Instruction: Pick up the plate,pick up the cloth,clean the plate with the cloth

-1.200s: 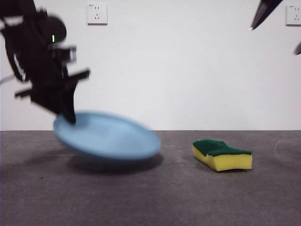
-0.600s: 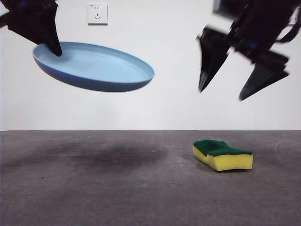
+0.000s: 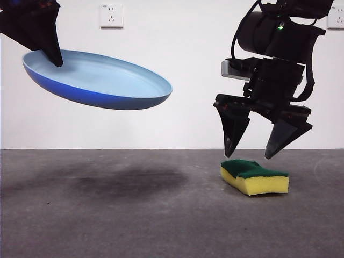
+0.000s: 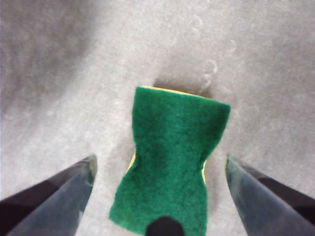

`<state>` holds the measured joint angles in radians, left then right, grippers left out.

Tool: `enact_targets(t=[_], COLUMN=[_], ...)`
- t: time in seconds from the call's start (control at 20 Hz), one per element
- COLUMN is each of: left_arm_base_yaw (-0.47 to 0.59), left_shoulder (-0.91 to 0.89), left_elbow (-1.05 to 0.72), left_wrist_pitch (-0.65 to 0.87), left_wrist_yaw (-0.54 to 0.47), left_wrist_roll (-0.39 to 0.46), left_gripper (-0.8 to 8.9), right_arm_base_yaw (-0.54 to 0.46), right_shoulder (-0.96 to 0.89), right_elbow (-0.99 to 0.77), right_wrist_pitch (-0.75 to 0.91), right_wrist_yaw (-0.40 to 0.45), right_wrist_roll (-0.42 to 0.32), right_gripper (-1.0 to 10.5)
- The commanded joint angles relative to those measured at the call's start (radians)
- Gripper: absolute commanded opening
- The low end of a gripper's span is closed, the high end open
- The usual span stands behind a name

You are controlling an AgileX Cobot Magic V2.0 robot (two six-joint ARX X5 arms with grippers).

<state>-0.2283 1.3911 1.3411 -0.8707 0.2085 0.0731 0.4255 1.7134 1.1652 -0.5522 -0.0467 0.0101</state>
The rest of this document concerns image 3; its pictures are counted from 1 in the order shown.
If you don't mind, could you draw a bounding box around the yellow sponge with green pad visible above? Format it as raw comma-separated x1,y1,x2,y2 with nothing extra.
220,159,290,197

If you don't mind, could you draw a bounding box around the blue round plate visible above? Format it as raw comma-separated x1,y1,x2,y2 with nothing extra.
22,49,173,111

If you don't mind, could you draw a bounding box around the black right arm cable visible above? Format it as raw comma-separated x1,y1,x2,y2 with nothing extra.
294,61,316,103
230,0,266,64

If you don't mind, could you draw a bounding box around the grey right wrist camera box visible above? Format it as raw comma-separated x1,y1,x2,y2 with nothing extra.
220,59,255,81

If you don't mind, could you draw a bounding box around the white wall socket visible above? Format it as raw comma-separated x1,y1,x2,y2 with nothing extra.
100,4,124,29
326,6,344,30

